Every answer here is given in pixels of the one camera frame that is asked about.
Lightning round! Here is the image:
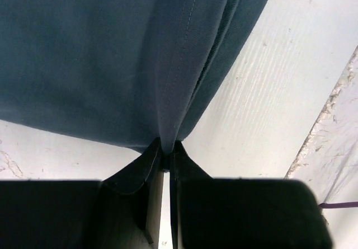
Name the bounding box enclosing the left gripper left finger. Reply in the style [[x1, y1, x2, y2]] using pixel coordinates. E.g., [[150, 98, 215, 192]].
[[1, 139, 163, 248]]

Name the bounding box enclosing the blue t shirt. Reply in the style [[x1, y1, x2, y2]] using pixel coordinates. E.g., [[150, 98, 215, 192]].
[[1, 0, 267, 153]]

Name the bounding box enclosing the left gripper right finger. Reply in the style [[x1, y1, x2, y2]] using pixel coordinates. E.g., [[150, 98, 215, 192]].
[[169, 142, 333, 248]]

